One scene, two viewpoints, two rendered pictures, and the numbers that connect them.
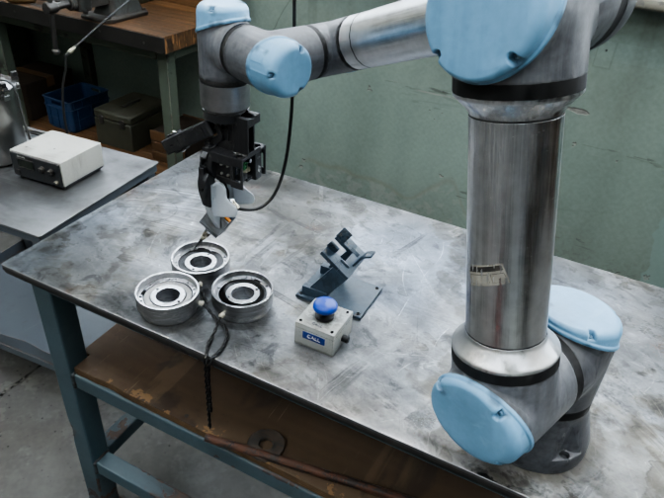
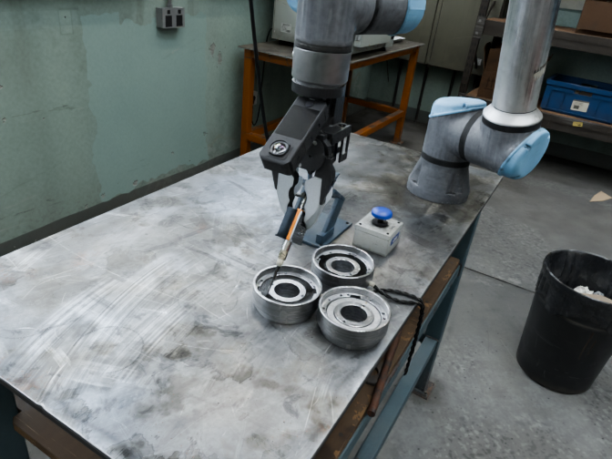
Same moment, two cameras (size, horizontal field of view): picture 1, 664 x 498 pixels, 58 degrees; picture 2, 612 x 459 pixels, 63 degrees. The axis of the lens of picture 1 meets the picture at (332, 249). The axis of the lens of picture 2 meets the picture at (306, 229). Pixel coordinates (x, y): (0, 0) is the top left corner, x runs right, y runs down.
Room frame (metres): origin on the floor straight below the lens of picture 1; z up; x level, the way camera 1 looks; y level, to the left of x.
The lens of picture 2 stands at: (0.84, 0.85, 1.28)
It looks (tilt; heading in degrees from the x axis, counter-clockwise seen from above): 29 degrees down; 273
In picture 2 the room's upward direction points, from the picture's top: 7 degrees clockwise
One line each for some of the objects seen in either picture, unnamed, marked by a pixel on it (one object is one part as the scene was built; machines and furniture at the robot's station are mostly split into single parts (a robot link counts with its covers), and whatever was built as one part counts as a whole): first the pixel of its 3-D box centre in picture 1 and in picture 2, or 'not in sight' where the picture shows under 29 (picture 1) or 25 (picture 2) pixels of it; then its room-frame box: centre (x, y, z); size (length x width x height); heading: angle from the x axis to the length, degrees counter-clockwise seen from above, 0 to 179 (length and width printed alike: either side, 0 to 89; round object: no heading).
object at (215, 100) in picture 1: (226, 94); (319, 66); (0.88, 0.18, 1.15); 0.08 x 0.08 x 0.05
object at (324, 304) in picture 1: (324, 313); (380, 220); (0.74, 0.00, 0.85); 0.04 x 0.04 x 0.05
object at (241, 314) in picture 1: (242, 296); (341, 270); (0.81, 0.15, 0.82); 0.10 x 0.10 x 0.04
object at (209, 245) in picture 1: (201, 265); (286, 294); (0.89, 0.24, 0.82); 0.10 x 0.10 x 0.04
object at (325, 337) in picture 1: (326, 327); (379, 231); (0.74, 0.00, 0.82); 0.08 x 0.07 x 0.05; 66
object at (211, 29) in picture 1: (224, 42); (330, 1); (0.88, 0.18, 1.23); 0.09 x 0.08 x 0.11; 45
